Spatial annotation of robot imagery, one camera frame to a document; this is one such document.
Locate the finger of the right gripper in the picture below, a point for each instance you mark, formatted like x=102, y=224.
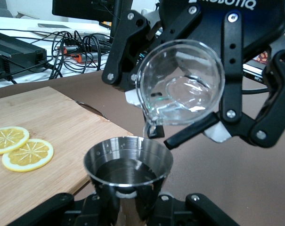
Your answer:
x=125, y=47

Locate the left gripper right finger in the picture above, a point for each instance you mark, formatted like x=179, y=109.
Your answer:
x=198, y=204

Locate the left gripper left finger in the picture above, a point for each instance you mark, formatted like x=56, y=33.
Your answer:
x=59, y=202

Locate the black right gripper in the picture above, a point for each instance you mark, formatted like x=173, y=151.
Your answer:
x=210, y=26

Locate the clear glass measuring cup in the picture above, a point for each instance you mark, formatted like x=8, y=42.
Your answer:
x=182, y=80

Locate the stainless steel jigger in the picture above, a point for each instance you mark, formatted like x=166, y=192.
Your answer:
x=128, y=164

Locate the yellow lemon slice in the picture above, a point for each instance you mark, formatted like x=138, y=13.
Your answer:
x=28, y=155
x=8, y=140

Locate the wooden cutting board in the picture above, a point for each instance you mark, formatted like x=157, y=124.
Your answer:
x=50, y=117

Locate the black power supply box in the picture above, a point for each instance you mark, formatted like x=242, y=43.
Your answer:
x=12, y=51

